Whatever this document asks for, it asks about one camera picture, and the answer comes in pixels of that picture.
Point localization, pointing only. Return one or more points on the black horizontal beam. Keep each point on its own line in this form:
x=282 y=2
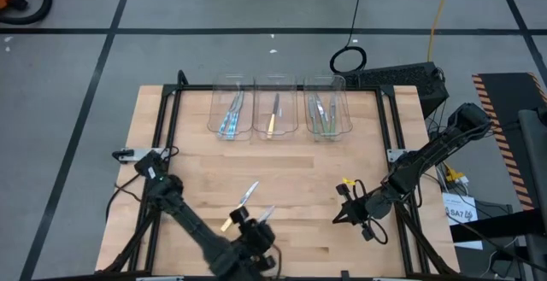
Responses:
x=504 y=230

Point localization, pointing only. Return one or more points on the black computer case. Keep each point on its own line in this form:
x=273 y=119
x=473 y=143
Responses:
x=397 y=78

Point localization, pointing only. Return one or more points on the clear plastic bin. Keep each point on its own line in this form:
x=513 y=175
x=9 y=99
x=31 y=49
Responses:
x=286 y=101
x=215 y=101
x=344 y=101

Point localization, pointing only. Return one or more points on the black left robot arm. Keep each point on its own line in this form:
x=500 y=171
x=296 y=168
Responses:
x=188 y=219

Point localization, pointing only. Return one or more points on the grey post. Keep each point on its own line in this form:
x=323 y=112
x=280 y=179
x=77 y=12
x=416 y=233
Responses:
x=536 y=153

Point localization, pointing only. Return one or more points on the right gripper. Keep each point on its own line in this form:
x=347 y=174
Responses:
x=359 y=212

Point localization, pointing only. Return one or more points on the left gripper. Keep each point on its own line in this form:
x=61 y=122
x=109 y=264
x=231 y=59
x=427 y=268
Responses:
x=256 y=238

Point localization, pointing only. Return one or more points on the white paper label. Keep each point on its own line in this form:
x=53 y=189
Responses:
x=457 y=204

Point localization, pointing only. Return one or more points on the black hazard-striped platform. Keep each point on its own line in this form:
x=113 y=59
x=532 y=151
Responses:
x=504 y=97

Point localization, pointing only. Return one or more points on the black metal table frame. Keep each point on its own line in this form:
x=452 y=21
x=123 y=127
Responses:
x=192 y=88

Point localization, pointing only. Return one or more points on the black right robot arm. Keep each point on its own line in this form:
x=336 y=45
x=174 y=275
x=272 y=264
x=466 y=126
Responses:
x=427 y=153

